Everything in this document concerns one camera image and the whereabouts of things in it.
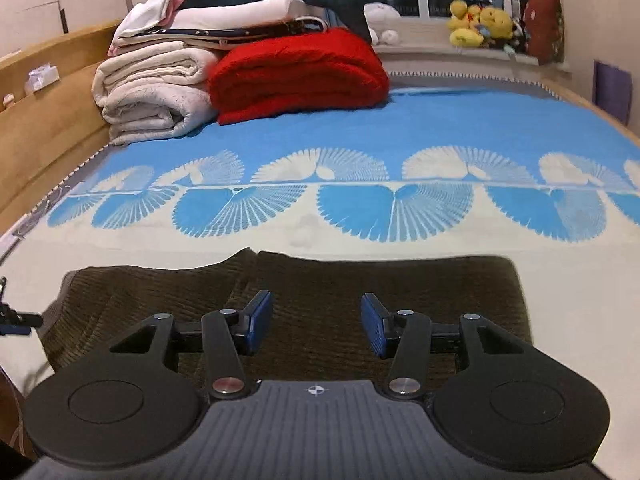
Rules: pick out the white folded sheet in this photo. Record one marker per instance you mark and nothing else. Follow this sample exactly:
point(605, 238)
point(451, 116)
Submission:
point(240, 12)

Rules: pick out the white window sill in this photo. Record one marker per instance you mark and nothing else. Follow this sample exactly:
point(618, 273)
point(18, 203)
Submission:
point(450, 57)

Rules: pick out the red folded blanket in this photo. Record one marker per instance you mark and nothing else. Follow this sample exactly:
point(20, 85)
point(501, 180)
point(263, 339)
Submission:
point(300, 75)

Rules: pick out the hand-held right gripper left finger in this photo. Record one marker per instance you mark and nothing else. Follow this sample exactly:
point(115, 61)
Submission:
point(260, 321)

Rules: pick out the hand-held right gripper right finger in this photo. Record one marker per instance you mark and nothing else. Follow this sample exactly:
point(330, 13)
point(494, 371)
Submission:
point(372, 326)

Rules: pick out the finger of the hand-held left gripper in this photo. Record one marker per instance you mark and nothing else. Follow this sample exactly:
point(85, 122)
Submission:
point(20, 318)

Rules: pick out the pink and white cloth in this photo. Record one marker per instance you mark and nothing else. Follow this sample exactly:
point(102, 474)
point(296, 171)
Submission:
point(145, 15)

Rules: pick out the white tissue box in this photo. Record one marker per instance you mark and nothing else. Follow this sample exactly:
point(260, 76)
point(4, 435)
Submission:
point(44, 77)

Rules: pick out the navy trimmed folded cloth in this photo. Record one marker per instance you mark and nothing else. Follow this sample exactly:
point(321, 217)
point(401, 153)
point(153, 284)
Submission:
point(250, 32)

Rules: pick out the cream folded quilt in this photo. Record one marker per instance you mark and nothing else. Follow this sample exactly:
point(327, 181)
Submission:
point(150, 95)

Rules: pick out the blue and white patterned blanket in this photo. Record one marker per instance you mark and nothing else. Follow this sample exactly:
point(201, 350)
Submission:
point(350, 125)

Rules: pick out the white plush toy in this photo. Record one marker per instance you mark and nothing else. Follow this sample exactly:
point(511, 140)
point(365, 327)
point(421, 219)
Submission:
point(380, 15)

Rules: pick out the wooden bed frame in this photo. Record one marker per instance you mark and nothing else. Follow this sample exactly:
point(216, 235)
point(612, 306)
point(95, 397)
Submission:
point(50, 125)

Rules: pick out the purple panel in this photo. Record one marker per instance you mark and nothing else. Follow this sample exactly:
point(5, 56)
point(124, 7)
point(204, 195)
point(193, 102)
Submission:
point(612, 90)

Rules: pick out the yellow plush toy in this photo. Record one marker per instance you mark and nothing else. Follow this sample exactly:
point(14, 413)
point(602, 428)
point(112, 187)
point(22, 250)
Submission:
point(462, 22)
point(496, 22)

